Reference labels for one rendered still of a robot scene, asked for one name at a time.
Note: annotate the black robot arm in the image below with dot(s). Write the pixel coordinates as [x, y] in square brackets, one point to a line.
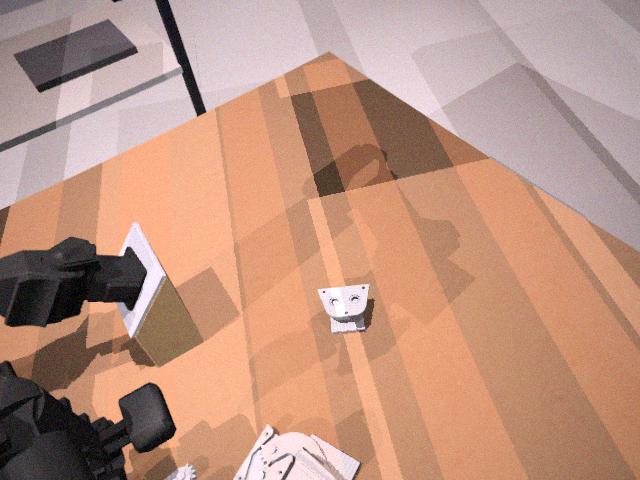
[40, 287]

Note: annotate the white rectangular block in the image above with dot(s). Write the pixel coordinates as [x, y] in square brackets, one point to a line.
[347, 325]

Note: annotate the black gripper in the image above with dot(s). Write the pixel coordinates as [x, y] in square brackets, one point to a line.
[146, 424]

